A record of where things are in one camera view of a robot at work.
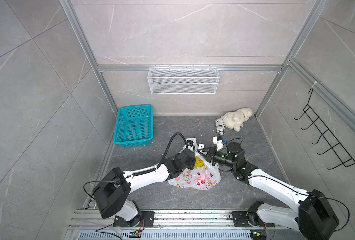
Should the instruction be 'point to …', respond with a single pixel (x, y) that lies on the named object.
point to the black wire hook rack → (346, 159)
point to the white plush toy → (234, 120)
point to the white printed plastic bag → (204, 175)
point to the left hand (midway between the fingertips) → (193, 154)
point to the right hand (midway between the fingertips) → (197, 151)
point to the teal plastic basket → (134, 126)
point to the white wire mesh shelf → (181, 80)
